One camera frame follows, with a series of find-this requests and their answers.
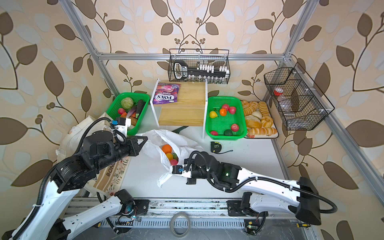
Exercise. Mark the yellow handled screwdriver right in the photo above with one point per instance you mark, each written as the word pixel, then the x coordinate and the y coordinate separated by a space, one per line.
pixel 303 225

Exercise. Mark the yellow bell pepper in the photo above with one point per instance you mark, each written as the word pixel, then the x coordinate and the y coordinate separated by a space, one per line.
pixel 170 156

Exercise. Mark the black yellow tape measure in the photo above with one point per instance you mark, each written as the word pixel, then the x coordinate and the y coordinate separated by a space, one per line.
pixel 216 148

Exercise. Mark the left green basket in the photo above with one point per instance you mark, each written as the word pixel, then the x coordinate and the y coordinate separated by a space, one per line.
pixel 134 104

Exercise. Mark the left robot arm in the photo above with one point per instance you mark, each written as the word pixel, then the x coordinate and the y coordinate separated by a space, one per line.
pixel 44 223

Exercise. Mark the red apple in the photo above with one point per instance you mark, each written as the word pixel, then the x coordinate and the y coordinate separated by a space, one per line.
pixel 226 107
pixel 235 127
pixel 232 110

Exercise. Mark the red apple back left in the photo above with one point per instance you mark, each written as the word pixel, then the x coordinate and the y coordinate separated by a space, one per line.
pixel 226 107

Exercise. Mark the white plastic grocery bag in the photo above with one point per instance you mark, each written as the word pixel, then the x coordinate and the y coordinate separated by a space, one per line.
pixel 181 145

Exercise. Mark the plastic bottle red cap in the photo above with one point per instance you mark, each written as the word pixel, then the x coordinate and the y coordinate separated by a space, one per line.
pixel 284 103

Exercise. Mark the black wire basket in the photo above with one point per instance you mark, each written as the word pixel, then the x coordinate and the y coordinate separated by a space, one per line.
pixel 310 104
pixel 217 57

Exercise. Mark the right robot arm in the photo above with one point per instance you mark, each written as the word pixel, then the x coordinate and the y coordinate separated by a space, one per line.
pixel 261 193

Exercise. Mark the bread tray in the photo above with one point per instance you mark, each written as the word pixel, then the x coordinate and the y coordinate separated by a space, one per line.
pixel 259 122

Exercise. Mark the orange fruit large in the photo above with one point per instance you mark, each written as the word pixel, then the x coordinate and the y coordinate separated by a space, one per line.
pixel 167 149

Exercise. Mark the orange fruit small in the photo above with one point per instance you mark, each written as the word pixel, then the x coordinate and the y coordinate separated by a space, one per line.
pixel 223 112

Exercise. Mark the cream canvas tote bag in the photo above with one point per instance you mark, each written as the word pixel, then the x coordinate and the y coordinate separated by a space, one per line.
pixel 70 174

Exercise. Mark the right green basket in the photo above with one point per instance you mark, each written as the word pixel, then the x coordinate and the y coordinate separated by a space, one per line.
pixel 220 124

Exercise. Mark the green cabbage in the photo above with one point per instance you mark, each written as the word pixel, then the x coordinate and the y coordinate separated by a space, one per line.
pixel 127 103

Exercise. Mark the tape roll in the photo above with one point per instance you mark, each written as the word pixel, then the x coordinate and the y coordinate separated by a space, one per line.
pixel 180 220

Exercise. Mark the dark green avocado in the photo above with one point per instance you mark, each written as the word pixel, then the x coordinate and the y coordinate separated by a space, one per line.
pixel 228 133

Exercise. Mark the yellow lemon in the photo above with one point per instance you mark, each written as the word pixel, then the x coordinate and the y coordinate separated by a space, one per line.
pixel 213 115

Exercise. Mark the right black wire basket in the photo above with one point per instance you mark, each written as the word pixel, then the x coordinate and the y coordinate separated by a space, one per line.
pixel 310 104

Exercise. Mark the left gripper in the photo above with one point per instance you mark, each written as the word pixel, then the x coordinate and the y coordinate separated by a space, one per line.
pixel 135 147

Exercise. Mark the back black wire basket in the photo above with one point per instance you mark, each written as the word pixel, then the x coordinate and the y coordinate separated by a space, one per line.
pixel 217 57

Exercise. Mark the pink dragon fruit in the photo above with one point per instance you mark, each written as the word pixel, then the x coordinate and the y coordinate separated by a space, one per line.
pixel 175 160

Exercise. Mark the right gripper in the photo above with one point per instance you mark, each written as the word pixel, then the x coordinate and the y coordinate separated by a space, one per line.
pixel 190 161

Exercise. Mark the white wooden two-tier shelf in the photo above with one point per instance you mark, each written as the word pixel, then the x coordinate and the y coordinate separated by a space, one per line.
pixel 190 110

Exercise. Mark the red apple back right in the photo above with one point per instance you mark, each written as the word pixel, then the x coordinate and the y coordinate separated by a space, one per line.
pixel 232 110

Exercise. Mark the purple Fox's candy bag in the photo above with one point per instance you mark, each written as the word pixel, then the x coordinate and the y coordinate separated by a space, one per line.
pixel 166 93

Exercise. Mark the green basket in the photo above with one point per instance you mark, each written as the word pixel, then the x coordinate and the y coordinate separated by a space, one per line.
pixel 134 104
pixel 220 124

